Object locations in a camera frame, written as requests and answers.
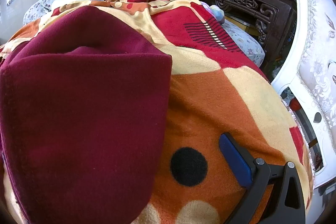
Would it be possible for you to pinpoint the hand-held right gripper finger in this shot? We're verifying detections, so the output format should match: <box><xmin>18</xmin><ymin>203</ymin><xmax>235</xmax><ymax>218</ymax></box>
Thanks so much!
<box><xmin>219</xmin><ymin>133</ymin><xmax>306</xmax><ymax>224</ymax></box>

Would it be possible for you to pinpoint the pastel soft toy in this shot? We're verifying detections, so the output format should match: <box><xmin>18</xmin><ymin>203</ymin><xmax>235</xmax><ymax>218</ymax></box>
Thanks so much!
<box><xmin>210</xmin><ymin>5</ymin><xmax>225</xmax><ymax>23</ymax></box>

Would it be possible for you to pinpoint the maroon fleece garment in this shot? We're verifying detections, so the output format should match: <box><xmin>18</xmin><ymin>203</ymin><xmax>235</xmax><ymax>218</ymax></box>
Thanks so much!
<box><xmin>0</xmin><ymin>5</ymin><xmax>173</xmax><ymax>224</ymax></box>

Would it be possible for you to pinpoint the printed red orange blanket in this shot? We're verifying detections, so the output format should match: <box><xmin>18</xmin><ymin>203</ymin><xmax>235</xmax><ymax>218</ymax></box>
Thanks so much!
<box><xmin>0</xmin><ymin>0</ymin><xmax>314</xmax><ymax>224</ymax></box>

